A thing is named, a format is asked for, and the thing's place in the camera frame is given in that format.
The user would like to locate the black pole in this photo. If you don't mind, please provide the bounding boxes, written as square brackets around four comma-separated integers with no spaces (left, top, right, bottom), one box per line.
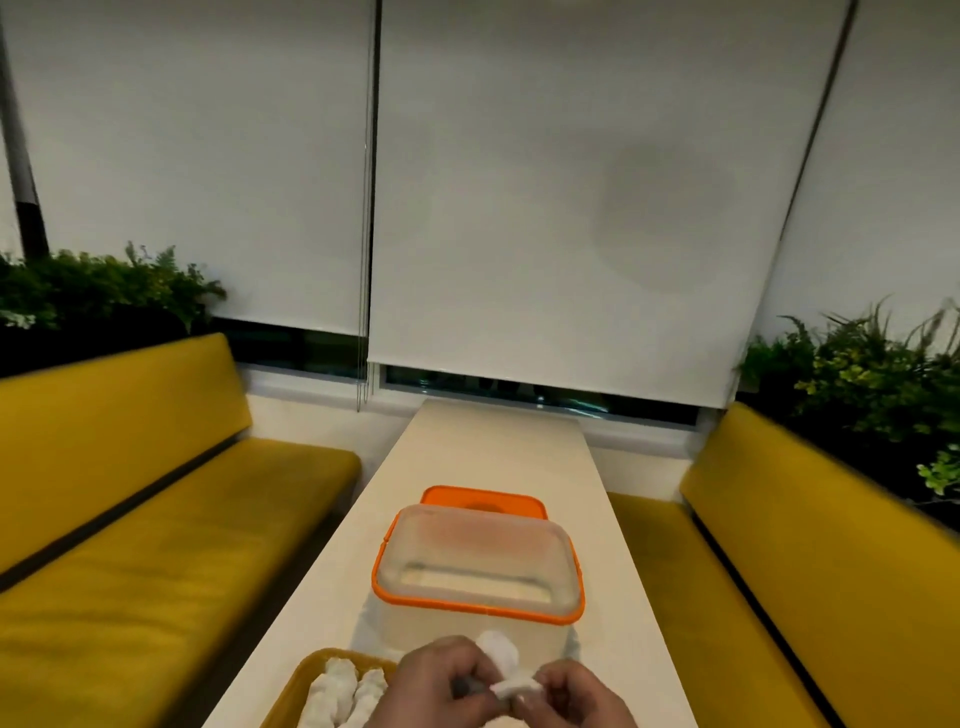
[0,22,50,260]

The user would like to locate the translucent yellow tray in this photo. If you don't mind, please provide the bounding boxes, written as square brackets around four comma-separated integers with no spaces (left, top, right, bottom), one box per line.
[260,648,399,728]

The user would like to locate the white tea bag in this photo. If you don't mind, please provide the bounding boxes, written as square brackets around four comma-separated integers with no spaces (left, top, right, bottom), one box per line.
[474,629,545,703]

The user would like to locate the clear container orange rim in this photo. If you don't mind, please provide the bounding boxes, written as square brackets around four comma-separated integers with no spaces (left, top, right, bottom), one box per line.
[371,503,586,676]

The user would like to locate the person's right hand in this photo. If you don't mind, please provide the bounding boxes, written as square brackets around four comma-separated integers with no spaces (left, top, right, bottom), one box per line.
[513,658,639,728]

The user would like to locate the yellow bench seat cushion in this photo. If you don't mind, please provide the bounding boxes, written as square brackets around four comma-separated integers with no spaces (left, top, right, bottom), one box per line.
[608,492,826,728]
[0,438,363,728]

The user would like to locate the green artificial plants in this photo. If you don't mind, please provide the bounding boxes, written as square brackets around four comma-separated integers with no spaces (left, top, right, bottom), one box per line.
[738,296,960,496]
[0,241,228,335]

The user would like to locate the blind pull cord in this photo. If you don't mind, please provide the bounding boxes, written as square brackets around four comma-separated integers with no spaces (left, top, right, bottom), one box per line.
[356,0,384,412]

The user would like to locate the dark window pane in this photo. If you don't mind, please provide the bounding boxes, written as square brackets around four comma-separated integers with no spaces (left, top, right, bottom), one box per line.
[213,318,369,382]
[382,365,703,429]

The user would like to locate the person's left hand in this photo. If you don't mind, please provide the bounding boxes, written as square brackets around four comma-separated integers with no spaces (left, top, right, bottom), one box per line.
[363,635,502,728]

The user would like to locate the group of white tea bags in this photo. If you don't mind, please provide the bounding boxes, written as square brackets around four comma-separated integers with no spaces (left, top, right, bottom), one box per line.
[298,658,390,728]

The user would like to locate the orange container lid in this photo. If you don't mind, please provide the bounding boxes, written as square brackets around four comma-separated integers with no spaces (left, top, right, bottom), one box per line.
[419,485,549,520]

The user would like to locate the white roller blind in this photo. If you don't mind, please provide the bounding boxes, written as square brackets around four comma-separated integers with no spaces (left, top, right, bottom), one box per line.
[753,0,960,339]
[367,0,856,410]
[0,0,376,337]

